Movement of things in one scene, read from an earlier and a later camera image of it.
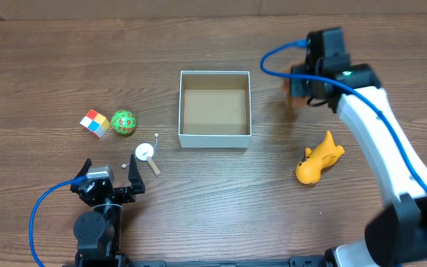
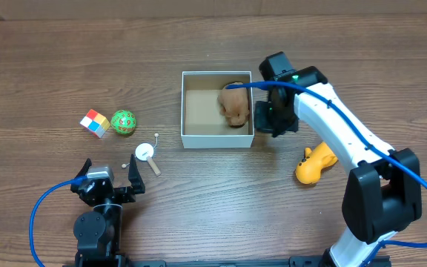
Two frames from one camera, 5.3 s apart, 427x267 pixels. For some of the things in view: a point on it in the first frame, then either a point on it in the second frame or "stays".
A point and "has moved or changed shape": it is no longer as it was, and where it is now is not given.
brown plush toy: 290,102 has moved or changed shape
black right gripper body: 297,85 -> 264,121
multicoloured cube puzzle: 96,122 stays
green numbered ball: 123,122 stays
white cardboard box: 214,109 stays
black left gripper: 110,191 stays
